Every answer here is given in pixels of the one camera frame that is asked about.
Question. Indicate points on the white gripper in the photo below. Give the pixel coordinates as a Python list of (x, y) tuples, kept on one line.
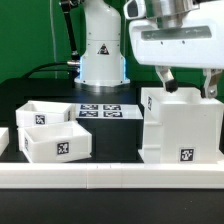
[(179, 33)]

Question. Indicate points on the white drawer cabinet frame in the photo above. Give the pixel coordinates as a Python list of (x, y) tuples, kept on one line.
[(180, 127)]

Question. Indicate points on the white front drawer box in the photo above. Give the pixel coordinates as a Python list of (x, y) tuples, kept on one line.
[(55, 143)]

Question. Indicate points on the white drawer box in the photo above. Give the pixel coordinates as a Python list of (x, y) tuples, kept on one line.
[(55, 143), (37, 113)]

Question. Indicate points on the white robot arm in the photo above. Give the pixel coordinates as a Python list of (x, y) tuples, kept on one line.
[(102, 63)]

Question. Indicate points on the white marker tag sheet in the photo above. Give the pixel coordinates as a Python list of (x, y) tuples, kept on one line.
[(108, 111)]

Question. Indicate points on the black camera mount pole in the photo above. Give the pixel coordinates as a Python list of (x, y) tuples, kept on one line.
[(67, 6)]

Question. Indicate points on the white left barrier rail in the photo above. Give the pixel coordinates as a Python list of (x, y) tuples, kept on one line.
[(4, 139)]

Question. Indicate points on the white barrier rail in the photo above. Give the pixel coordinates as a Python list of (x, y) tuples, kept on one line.
[(119, 176), (4, 139)]

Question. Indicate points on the white front barrier rail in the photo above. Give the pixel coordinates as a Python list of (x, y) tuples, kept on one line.
[(119, 176)]

